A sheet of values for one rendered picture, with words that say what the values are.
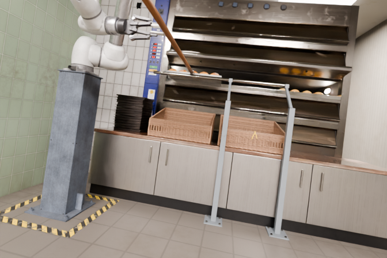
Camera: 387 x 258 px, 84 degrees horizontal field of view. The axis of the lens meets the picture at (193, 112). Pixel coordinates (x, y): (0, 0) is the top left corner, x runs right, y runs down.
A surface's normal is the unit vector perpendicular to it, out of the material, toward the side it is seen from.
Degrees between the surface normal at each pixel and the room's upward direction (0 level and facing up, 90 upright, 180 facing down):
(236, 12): 90
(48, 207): 90
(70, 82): 90
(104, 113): 90
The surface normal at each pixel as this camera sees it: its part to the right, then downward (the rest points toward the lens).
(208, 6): -0.14, -0.04
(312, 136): -0.08, -0.37
